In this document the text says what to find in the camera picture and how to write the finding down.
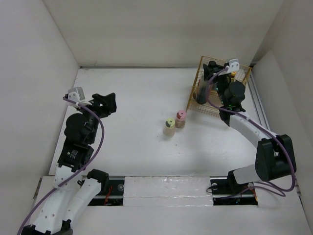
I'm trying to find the gold wire rack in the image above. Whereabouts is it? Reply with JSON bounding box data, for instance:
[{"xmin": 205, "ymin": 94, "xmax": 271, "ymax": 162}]
[{"xmin": 186, "ymin": 56, "xmax": 252, "ymax": 117}]

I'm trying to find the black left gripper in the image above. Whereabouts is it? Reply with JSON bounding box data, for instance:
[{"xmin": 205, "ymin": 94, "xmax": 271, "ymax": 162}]
[{"xmin": 77, "ymin": 93, "xmax": 116, "ymax": 142}]

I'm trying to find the yellow cap sauce bottle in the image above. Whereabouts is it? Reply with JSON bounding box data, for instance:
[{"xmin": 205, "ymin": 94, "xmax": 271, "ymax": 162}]
[{"xmin": 230, "ymin": 71, "xmax": 237, "ymax": 80}]

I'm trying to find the tall dark soy sauce bottle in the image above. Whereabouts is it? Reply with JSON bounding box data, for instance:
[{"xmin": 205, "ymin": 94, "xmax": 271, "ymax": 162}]
[{"xmin": 196, "ymin": 78, "xmax": 209, "ymax": 105}]

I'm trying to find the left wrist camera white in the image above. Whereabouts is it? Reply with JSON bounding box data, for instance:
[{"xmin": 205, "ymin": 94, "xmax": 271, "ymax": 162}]
[{"xmin": 64, "ymin": 87, "xmax": 85, "ymax": 105}]

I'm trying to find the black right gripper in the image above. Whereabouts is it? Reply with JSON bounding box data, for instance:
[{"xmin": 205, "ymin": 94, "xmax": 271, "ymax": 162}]
[{"xmin": 202, "ymin": 62, "xmax": 231, "ymax": 106}]

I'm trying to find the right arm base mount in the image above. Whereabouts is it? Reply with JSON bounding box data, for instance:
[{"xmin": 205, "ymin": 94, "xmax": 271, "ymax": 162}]
[{"xmin": 206, "ymin": 178, "xmax": 258, "ymax": 206}]

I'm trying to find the yellow-green lid spice shaker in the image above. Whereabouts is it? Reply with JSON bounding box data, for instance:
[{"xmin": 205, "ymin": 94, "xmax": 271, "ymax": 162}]
[{"xmin": 163, "ymin": 118, "xmax": 175, "ymax": 137}]

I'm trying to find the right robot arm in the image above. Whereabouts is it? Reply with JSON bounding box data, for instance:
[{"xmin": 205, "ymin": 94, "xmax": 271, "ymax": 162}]
[{"xmin": 203, "ymin": 59, "xmax": 296, "ymax": 198}]

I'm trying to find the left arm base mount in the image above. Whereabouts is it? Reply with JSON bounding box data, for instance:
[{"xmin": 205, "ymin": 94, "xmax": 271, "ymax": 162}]
[{"xmin": 89, "ymin": 179, "xmax": 125, "ymax": 206}]

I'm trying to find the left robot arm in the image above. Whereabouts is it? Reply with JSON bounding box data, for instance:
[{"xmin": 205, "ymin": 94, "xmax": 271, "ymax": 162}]
[{"xmin": 18, "ymin": 90, "xmax": 117, "ymax": 235}]

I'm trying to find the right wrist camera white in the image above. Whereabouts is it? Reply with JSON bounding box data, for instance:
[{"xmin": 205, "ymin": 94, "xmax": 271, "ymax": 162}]
[{"xmin": 225, "ymin": 58, "xmax": 240, "ymax": 73}]

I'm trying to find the pink lid spice shaker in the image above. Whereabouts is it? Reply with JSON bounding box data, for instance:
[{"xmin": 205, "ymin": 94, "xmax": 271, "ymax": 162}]
[{"xmin": 175, "ymin": 110, "xmax": 186, "ymax": 128}]

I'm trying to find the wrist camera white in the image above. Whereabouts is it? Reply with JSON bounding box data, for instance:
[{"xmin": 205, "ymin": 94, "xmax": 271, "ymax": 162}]
[
  {"xmin": 225, "ymin": 58, "xmax": 240, "ymax": 73},
  {"xmin": 64, "ymin": 87, "xmax": 85, "ymax": 105}
]

